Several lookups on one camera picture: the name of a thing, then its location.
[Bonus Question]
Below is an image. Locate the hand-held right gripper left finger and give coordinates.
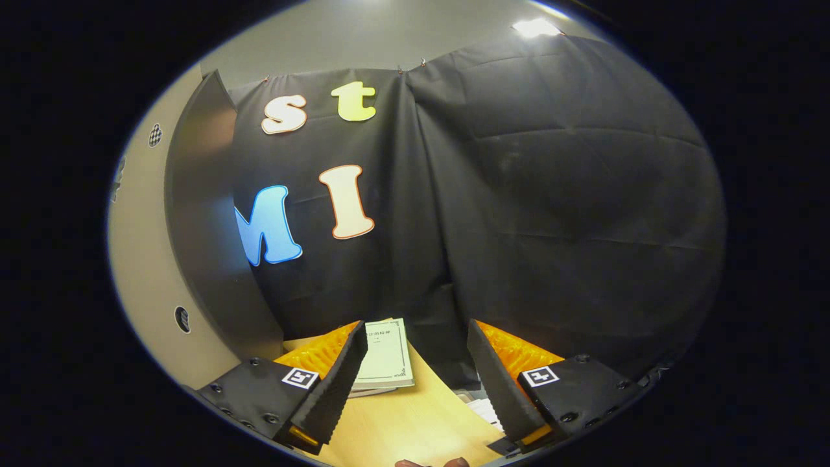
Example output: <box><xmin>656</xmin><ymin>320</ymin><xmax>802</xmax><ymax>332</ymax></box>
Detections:
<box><xmin>196</xmin><ymin>320</ymin><xmax>369</xmax><ymax>455</ymax></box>

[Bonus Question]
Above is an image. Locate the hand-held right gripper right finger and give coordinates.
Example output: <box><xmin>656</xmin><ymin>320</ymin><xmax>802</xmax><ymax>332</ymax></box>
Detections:
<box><xmin>467</xmin><ymin>318</ymin><xmax>639</xmax><ymax>455</ymax></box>

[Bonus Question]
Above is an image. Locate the beige cabinet door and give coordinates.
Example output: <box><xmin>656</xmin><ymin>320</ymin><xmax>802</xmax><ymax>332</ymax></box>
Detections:
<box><xmin>107</xmin><ymin>65</ymin><xmax>242</xmax><ymax>390</ymax></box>

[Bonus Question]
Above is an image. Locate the white paper sheet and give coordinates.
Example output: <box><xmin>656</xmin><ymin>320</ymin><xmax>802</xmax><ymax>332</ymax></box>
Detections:
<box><xmin>466</xmin><ymin>392</ymin><xmax>505</xmax><ymax>432</ymax></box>

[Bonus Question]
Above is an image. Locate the pale green book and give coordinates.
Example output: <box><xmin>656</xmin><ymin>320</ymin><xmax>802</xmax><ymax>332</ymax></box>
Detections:
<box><xmin>353</xmin><ymin>318</ymin><xmax>416</xmax><ymax>390</ymax></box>

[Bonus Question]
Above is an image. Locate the black backdrop cloth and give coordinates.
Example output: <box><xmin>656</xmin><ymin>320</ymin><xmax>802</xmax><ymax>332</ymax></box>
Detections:
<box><xmin>227</xmin><ymin>32</ymin><xmax>727</xmax><ymax>390</ymax></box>

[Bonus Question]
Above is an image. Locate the ceiling light panel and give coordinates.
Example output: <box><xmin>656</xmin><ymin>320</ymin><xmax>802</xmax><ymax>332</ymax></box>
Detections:
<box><xmin>511</xmin><ymin>18</ymin><xmax>563</xmax><ymax>38</ymax></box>

